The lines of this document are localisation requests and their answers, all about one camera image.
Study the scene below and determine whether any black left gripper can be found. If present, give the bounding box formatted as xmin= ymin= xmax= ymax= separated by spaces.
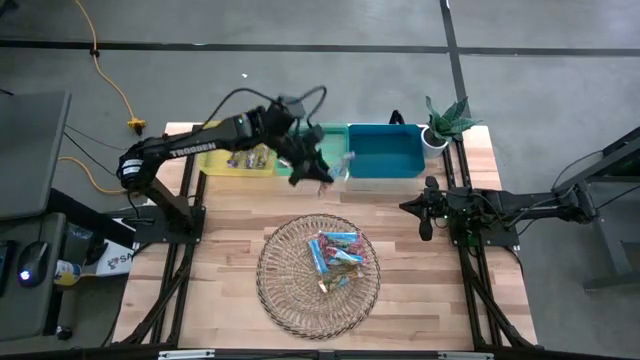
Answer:
xmin=284 ymin=127 xmax=335 ymax=187

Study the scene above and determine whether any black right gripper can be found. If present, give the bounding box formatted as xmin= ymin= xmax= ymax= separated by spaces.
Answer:
xmin=399 ymin=175 xmax=451 ymax=242

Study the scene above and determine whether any light blue striped granola bar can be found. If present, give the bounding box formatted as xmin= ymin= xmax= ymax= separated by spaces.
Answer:
xmin=319 ymin=151 xmax=357 ymax=196

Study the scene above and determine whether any plain blue granola bar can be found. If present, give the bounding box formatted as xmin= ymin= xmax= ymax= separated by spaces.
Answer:
xmin=307 ymin=238 xmax=330 ymax=276

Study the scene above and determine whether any blue red-ended Chewy bar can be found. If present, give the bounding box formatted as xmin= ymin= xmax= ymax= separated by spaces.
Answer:
xmin=324 ymin=248 xmax=366 ymax=266
xmin=318 ymin=230 xmax=361 ymax=247

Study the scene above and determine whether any teal plastic bin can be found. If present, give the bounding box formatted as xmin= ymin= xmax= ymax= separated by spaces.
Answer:
xmin=273 ymin=123 xmax=350 ymax=178

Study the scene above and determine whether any blue plastic bin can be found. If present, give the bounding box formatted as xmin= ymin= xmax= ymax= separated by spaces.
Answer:
xmin=347 ymin=123 xmax=426 ymax=180

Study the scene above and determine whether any green plant in white pot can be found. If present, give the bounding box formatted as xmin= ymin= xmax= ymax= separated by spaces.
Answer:
xmin=419 ymin=95 xmax=484 ymax=160

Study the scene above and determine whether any yellow plastic bin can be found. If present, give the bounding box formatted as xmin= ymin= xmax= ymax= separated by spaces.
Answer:
xmin=196 ymin=119 xmax=279 ymax=178

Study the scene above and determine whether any round woven wicker tray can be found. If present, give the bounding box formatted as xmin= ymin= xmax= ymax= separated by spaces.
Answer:
xmin=255 ymin=213 xmax=382 ymax=341

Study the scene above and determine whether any white cardboard box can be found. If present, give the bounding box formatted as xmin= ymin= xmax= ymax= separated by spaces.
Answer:
xmin=94 ymin=238 xmax=136 ymax=278

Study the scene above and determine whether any yellow white bottle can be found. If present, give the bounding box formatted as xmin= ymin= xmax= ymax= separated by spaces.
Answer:
xmin=53 ymin=259 xmax=84 ymax=287

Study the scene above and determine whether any grey slanted panel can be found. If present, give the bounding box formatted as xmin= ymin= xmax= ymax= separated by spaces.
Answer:
xmin=0 ymin=89 xmax=72 ymax=221

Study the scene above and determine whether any black computer mouse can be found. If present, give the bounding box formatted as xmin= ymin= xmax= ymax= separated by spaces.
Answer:
xmin=17 ymin=241 xmax=51 ymax=289

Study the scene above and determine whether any grey desk top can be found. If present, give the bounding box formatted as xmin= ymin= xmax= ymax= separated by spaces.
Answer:
xmin=0 ymin=212 xmax=67 ymax=342

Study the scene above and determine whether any black aluminium rig frame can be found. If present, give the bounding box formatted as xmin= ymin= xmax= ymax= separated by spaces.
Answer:
xmin=99 ymin=122 xmax=541 ymax=360

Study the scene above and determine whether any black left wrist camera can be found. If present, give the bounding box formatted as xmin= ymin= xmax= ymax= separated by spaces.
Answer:
xmin=278 ymin=97 xmax=307 ymax=120

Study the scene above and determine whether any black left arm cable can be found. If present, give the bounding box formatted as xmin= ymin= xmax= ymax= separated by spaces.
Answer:
xmin=197 ymin=84 xmax=329 ymax=134

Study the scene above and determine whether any silver frame bracket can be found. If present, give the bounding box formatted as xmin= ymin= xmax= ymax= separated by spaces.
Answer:
xmin=438 ymin=351 xmax=495 ymax=360
xmin=158 ymin=349 xmax=216 ymax=360

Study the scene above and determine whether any yellow extension cord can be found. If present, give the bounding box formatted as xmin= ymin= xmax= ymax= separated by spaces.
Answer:
xmin=73 ymin=0 xmax=148 ymax=136

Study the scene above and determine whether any black desk frame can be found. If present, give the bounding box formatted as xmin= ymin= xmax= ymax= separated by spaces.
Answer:
xmin=549 ymin=124 xmax=640 ymax=292

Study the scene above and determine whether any thin yellow cable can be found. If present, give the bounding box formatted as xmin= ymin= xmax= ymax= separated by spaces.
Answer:
xmin=56 ymin=155 xmax=127 ymax=195

